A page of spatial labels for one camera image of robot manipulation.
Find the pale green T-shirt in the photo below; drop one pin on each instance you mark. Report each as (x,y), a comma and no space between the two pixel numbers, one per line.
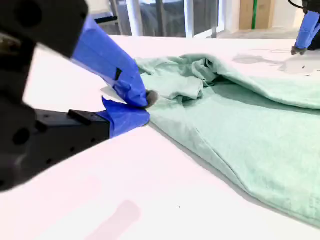
(250,130)

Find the white post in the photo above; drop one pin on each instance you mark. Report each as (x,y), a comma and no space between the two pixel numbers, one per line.
(135,17)

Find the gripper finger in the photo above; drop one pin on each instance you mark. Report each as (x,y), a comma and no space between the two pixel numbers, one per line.
(107,57)
(82,130)
(315,25)
(303,32)

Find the brown cardboard box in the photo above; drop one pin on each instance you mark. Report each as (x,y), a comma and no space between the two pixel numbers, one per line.
(262,13)

